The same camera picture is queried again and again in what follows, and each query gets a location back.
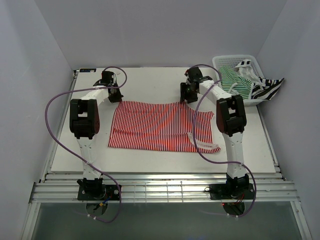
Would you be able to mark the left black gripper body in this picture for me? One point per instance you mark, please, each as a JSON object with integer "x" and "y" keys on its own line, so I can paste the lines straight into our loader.
{"x": 115, "y": 84}

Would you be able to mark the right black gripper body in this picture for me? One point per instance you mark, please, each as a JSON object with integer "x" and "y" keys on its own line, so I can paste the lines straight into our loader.
{"x": 194, "y": 95}

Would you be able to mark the red white striped tank top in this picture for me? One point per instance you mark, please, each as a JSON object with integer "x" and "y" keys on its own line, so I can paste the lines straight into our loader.
{"x": 161, "y": 127}

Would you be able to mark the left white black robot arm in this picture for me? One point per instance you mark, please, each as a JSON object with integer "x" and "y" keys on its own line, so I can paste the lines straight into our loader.
{"x": 84, "y": 123}

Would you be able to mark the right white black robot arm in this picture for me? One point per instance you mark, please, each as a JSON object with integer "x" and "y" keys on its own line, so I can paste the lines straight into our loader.
{"x": 230, "y": 121}

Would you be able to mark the green white striped tank top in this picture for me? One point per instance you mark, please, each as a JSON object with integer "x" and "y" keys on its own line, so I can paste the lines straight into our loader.
{"x": 233, "y": 83}

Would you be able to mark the black white striped tank top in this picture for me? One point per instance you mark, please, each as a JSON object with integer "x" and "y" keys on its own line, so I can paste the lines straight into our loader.
{"x": 263, "y": 88}

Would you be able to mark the blue label sticker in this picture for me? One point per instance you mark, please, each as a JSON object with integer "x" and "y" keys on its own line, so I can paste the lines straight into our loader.
{"x": 87, "y": 70}

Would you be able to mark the white plastic basket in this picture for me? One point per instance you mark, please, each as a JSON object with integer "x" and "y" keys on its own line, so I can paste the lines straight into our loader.
{"x": 232, "y": 61}

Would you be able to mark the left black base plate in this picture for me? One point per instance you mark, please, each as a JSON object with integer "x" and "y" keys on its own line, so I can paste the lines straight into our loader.
{"x": 107, "y": 191}

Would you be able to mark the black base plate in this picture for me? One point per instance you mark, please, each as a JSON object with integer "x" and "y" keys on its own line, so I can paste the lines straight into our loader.
{"x": 220, "y": 191}
{"x": 107, "y": 191}

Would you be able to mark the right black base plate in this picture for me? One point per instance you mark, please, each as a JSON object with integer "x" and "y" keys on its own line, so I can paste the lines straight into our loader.
{"x": 220, "y": 191}

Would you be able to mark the aluminium frame rail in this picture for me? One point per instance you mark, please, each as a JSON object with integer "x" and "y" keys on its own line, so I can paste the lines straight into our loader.
{"x": 161, "y": 188}

